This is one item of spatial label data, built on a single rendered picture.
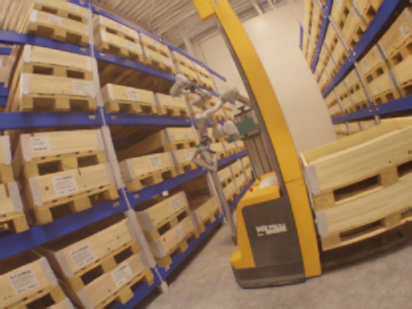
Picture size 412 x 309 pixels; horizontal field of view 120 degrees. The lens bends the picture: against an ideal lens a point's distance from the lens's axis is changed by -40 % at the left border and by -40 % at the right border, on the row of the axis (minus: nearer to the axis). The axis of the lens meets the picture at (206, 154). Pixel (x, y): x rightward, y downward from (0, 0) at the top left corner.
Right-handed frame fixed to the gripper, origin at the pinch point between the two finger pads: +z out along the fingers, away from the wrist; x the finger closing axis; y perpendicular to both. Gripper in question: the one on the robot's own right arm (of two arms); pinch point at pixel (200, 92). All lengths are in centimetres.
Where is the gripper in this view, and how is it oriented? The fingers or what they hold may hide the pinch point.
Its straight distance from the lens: 240.1
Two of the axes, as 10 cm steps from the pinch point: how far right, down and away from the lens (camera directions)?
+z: 7.9, 6.1, -0.5
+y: 5.6, -6.7, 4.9
